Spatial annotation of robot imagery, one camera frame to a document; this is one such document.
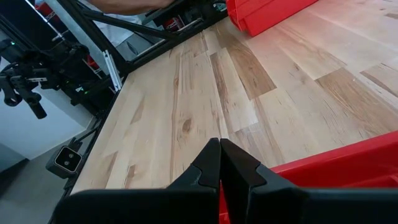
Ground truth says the red plastic bin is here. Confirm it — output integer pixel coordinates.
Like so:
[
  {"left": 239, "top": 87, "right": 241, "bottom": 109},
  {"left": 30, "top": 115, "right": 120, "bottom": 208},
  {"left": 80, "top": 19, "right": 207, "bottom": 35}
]
[
  {"left": 225, "top": 0, "right": 320, "bottom": 37},
  {"left": 217, "top": 130, "right": 398, "bottom": 224}
]

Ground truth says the black aluminium frame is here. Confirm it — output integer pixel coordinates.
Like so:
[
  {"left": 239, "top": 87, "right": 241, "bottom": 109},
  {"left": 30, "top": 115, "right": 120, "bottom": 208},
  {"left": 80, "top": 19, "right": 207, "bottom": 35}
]
[{"left": 46, "top": 0, "right": 229, "bottom": 224}]

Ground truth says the small black stereo camera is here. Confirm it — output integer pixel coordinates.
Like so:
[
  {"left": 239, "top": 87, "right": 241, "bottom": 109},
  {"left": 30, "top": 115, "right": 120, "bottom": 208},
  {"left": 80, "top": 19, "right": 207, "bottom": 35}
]
[{"left": 45, "top": 145, "right": 83, "bottom": 180}]

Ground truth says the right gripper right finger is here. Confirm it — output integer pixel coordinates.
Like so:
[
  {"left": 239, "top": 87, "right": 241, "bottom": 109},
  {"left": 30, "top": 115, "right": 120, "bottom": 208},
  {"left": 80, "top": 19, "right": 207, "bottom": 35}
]
[{"left": 220, "top": 138, "right": 398, "bottom": 224}]

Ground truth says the gray metal pole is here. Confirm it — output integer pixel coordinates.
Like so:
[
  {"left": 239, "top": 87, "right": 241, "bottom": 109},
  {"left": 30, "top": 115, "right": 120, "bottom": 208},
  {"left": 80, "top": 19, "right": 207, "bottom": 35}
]
[{"left": 43, "top": 0, "right": 111, "bottom": 68}]

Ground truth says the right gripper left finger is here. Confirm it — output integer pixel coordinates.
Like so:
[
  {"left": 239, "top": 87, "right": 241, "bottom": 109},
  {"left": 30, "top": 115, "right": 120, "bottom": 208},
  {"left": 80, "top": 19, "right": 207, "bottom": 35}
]
[{"left": 51, "top": 138, "right": 222, "bottom": 224}]

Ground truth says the person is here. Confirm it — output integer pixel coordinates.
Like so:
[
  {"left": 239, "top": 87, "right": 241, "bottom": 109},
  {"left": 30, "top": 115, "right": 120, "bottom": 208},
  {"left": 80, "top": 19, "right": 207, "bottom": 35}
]
[{"left": 93, "top": 14, "right": 144, "bottom": 47}]

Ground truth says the silver metal bracket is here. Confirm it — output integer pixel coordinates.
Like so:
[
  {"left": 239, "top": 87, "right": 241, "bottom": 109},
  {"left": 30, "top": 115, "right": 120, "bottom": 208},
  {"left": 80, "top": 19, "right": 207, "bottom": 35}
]
[{"left": 102, "top": 49, "right": 123, "bottom": 93}]

